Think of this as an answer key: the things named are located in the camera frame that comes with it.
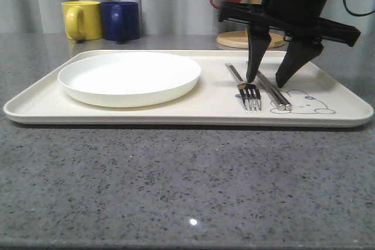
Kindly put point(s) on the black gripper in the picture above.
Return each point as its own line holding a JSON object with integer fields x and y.
{"x": 299, "y": 19}

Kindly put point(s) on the silver metal fork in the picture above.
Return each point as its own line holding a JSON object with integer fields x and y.
{"x": 247, "y": 92}

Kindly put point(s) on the silver metal chopstick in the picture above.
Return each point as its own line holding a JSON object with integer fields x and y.
{"x": 254, "y": 89}
{"x": 279, "y": 101}

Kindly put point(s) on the white round plate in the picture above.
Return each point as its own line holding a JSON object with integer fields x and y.
{"x": 130, "y": 79}

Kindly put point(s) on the wooden mug tree stand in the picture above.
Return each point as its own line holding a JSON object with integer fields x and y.
{"x": 239, "y": 39}

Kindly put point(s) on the cream bunny print tray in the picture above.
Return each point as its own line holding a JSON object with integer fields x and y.
{"x": 317, "y": 100}

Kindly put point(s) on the navy blue mug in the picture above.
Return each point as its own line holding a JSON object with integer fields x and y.
{"x": 120, "y": 20}

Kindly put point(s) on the yellow mug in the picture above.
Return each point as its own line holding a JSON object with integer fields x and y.
{"x": 82, "y": 20}

